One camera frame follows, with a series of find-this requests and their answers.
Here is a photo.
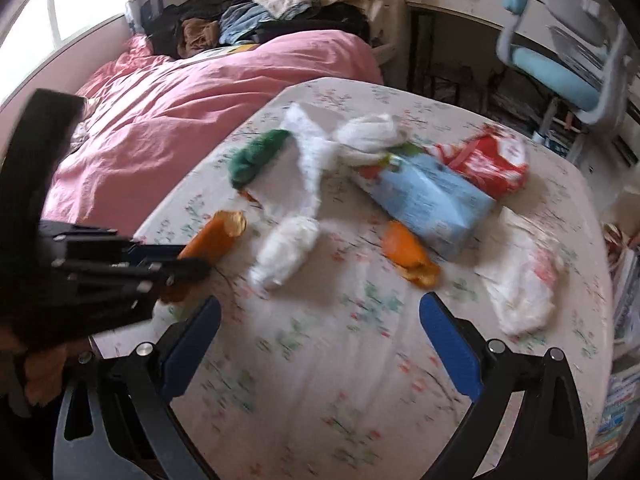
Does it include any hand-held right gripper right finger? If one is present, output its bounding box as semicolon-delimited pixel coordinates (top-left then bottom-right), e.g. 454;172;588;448
418;291;589;480

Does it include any floral tablecloth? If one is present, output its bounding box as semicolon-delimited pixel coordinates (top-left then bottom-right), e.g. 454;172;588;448
92;77;615;480

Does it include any green crumpled wrapper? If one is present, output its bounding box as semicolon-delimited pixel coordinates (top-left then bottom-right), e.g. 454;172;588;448
228;129;292;190

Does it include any beige crumpled blanket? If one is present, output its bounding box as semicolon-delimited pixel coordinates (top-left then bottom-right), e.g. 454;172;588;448
70;97;101;153

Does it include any long orange peel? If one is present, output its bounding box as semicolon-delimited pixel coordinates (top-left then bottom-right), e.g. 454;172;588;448
160;210;248;305

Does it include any person's left hand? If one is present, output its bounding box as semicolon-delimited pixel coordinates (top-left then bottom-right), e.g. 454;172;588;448
22;342;68;408

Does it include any red snack packet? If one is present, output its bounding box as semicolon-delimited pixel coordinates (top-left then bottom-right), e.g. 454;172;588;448
434;124;531;202

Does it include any white bookshelf with books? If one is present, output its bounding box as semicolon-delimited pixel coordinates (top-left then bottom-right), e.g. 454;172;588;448
592;220;640;466

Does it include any yellow printed paper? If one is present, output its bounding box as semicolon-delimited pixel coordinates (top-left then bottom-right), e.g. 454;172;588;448
209;42;262;57

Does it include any white tissue wad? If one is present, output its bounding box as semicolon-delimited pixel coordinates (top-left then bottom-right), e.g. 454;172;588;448
248;216;321;292

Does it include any window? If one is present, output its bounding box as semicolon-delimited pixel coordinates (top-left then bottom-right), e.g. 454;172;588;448
0;0;128;68

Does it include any brown garment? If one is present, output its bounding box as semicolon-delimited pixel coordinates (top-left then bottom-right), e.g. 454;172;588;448
180;17;222;59

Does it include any curled orange peel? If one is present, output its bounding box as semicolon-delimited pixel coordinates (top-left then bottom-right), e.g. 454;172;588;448
382;220;442;289

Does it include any light blue printed packet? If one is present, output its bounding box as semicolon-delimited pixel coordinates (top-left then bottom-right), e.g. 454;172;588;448
351;149;497;262

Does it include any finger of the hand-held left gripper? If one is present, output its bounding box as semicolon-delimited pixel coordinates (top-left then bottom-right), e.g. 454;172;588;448
50;257;212;323
37;220;188;267

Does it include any black clothes pile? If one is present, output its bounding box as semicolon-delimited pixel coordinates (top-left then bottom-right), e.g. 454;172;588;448
149;0;372;58

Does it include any blue grey desk chair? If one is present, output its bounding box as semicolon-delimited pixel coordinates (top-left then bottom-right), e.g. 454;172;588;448
495;0;637;163

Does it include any pink duvet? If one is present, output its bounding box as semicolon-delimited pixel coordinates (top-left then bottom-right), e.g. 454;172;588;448
42;30;385;242

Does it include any blue denim garment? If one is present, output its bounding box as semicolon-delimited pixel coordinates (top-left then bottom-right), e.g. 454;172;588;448
219;2;282;45

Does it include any white grey garment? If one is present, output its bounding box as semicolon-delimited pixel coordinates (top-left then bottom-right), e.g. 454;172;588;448
252;0;315;20

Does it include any white plastic bag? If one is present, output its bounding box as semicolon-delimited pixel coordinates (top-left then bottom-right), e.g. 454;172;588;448
474;208;567;337

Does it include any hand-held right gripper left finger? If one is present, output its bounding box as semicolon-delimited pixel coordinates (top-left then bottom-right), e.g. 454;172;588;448
52;296;222;480

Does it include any long white tissue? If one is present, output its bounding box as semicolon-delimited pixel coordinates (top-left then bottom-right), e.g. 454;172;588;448
247;103;346;223

